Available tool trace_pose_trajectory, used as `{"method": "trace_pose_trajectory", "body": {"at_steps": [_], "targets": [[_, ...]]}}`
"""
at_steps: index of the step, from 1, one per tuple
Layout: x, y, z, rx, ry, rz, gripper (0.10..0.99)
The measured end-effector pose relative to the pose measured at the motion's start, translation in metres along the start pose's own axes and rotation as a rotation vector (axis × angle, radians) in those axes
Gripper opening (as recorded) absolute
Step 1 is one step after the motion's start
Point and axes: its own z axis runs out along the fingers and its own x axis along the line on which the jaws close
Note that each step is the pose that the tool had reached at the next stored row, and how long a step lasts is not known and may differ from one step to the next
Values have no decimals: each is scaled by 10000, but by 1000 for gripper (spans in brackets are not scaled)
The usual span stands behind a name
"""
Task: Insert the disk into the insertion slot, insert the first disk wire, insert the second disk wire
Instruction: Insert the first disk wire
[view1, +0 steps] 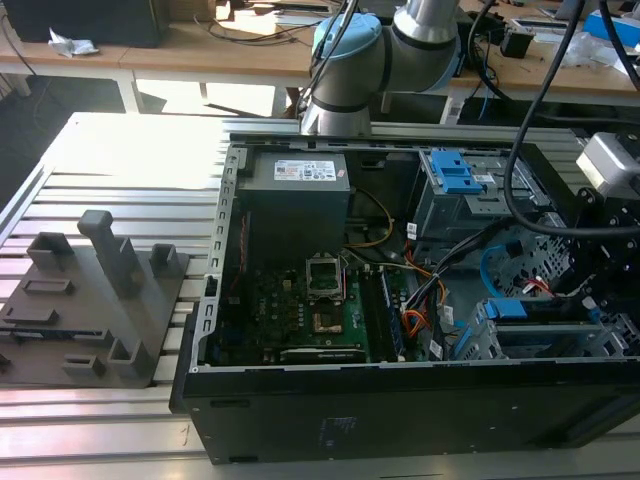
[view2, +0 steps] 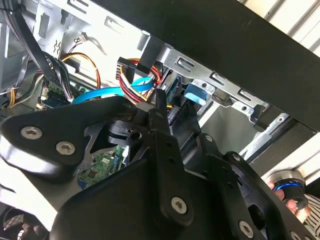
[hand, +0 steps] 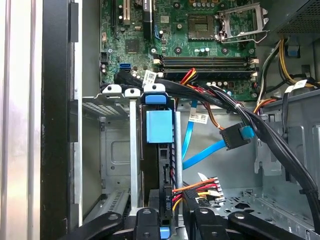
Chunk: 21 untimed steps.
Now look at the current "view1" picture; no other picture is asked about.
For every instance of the hard disk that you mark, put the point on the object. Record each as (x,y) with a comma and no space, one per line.
(507,309)

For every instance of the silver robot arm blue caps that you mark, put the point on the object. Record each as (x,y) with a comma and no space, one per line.
(345,75)

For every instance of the metal disk bay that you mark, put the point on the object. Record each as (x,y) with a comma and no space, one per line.
(545,340)

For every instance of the metal optical drive cage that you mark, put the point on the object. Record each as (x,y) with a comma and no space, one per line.
(450,215)

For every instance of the wooden desk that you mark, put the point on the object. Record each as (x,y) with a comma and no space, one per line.
(150,57)
(550,80)

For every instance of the blue plastic drive latch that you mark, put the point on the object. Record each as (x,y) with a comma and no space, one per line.
(455,172)

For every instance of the blue box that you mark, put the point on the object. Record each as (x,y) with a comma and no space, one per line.
(605,22)

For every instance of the small black device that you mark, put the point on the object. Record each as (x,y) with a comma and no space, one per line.
(517,45)

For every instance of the black PC case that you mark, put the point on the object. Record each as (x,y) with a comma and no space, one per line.
(400,410)

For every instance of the CPU socket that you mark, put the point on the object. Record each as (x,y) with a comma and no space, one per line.
(325,280)

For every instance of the black graphics card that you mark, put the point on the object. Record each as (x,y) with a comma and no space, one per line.
(325,356)

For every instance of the grey power supply unit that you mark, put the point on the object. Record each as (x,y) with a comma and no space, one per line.
(295,215)

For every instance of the green motherboard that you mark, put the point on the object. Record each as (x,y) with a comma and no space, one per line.
(280,310)

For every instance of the grey parts rack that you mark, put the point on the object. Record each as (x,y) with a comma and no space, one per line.
(100,310)

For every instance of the large black box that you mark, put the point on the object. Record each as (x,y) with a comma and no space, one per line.
(90,22)

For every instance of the crumpled white paper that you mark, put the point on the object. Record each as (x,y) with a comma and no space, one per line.
(70,46)

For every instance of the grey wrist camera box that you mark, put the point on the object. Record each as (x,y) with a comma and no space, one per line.
(610,160)

